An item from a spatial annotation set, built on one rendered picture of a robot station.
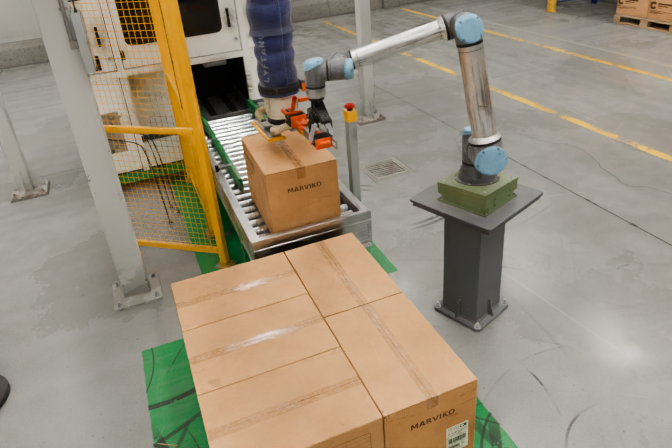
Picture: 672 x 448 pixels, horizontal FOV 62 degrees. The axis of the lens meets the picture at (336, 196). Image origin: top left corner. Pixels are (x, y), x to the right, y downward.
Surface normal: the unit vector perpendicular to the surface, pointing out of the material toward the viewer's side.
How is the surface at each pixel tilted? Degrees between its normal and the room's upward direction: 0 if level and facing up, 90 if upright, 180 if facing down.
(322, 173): 90
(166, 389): 0
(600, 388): 0
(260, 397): 0
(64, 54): 90
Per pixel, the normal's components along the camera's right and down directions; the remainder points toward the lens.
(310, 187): 0.35, 0.42
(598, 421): -0.07, -0.88
